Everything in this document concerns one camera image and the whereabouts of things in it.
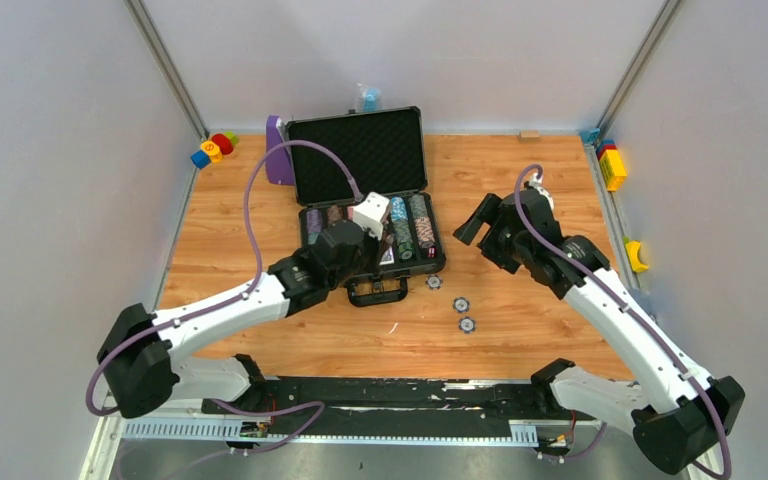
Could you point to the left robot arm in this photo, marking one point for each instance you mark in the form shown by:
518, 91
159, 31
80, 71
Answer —
148, 358

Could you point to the yellow red toy brick block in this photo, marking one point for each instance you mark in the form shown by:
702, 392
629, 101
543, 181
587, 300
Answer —
611, 165

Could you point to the coloured toy cylinders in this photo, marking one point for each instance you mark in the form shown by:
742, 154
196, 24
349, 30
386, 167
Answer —
215, 149

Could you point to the small wooden block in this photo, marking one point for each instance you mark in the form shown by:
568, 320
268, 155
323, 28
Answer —
529, 136

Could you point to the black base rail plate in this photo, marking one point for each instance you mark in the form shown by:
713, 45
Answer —
507, 399

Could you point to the purple poker chip stack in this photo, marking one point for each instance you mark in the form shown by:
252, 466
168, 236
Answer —
314, 224

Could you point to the brown poker chip stack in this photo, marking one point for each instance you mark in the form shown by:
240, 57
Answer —
334, 214

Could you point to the purple stand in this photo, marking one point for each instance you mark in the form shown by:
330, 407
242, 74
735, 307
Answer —
278, 165

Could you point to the light blue bottle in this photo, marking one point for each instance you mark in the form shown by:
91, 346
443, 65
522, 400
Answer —
369, 99

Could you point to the black poker set case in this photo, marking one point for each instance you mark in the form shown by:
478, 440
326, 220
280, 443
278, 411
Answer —
384, 152

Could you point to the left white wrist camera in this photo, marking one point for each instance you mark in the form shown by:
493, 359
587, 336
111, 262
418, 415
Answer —
371, 214

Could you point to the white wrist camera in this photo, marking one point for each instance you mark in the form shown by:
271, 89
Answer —
371, 214
536, 183

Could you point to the yellow curved toy piece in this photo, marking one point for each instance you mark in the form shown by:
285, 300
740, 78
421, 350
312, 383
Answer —
634, 252

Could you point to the blue playing card deck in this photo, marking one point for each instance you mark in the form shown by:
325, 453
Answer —
388, 257

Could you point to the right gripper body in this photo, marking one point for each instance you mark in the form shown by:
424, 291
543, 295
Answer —
501, 247

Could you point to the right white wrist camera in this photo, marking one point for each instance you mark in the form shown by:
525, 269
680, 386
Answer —
536, 183

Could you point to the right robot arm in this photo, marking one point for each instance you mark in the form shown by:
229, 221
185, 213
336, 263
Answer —
673, 408

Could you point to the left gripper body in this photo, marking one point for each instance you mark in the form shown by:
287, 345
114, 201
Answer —
367, 240

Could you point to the loose chip front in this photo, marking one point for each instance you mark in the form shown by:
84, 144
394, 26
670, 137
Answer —
467, 325

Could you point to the dark green poker chip stack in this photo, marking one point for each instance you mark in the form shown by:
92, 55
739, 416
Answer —
418, 206

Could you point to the light blue poker chip stack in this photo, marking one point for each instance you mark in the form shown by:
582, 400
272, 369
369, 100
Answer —
398, 210

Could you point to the pink white poker chip stack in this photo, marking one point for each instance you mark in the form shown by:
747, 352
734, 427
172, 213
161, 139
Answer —
425, 232

